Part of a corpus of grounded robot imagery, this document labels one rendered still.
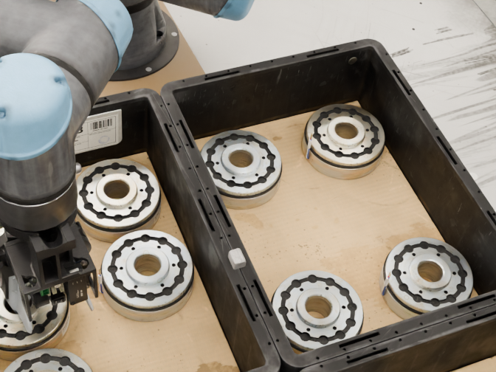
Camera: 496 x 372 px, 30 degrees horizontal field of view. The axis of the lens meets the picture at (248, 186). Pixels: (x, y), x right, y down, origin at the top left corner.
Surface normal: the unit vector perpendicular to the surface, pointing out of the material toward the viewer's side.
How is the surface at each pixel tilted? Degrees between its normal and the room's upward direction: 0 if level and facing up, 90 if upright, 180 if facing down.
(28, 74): 0
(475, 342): 90
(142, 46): 70
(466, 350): 90
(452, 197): 90
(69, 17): 0
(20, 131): 88
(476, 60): 0
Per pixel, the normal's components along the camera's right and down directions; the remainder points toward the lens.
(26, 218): 0.00, 0.79
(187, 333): 0.09, -0.61
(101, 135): 0.37, 0.75
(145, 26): 0.73, 0.32
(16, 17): -0.02, -0.34
